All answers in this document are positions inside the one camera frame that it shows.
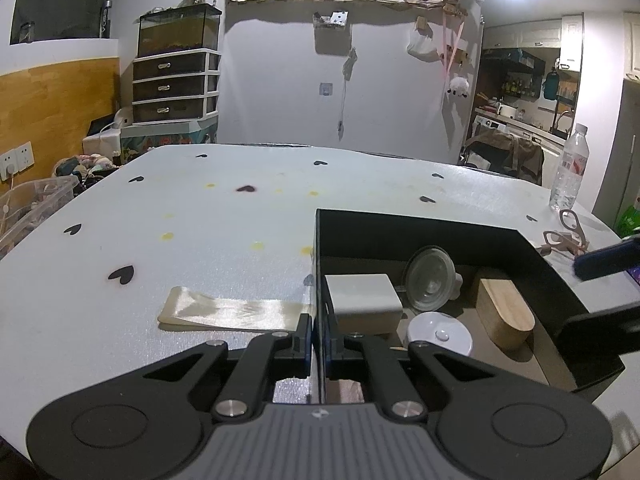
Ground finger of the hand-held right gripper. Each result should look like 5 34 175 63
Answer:
552 302 640 361
571 235 640 282

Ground white washing machine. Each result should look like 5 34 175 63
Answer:
472 115 521 137

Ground white hanging bag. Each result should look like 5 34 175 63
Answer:
406 27 441 58

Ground colourful printed low cabinet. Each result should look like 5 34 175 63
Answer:
120 119 219 162

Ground white wall socket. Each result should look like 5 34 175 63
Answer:
0 141 36 181

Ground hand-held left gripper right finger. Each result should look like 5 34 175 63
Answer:
323 331 497 422

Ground brown handled scissors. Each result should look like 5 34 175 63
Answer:
541 208 593 257

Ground white power adapter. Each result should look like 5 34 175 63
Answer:
325 273 404 320

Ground white three drawer unit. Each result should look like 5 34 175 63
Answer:
131 49 222 124

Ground pink hanging ribbons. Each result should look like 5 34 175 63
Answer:
435 7 468 111

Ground oval wooden case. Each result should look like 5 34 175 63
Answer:
474 277 536 351

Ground metal wall bracket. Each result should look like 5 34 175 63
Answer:
312 10 350 29

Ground blue hanging bag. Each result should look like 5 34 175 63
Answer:
543 67 561 102

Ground glass fish tank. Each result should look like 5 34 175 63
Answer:
136 3 223 59

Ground black cardboard box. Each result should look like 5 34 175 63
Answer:
311 208 626 405

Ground clear plastic storage bin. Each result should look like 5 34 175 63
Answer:
0 175 80 260

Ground chair with brown cloth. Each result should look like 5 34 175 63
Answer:
462 131 545 186

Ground green bag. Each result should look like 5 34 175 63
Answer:
616 199 640 238

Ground white heart print tablecloth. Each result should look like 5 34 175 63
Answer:
0 143 640 476

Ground white round disc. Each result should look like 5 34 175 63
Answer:
405 311 474 358

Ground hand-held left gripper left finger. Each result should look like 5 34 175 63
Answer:
142 313 314 422

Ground clear plastic round funnel part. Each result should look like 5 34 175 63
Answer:
403 246 462 313

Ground white small appliance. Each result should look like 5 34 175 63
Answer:
82 111 133 153

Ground hanging grey cord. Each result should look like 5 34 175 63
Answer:
337 47 358 142

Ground cream satin ribbon strip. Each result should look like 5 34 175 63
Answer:
156 285 315 334

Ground pile of plush toys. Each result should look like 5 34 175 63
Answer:
52 154 121 181

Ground clear plastic water bottle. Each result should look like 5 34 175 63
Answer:
548 122 590 212

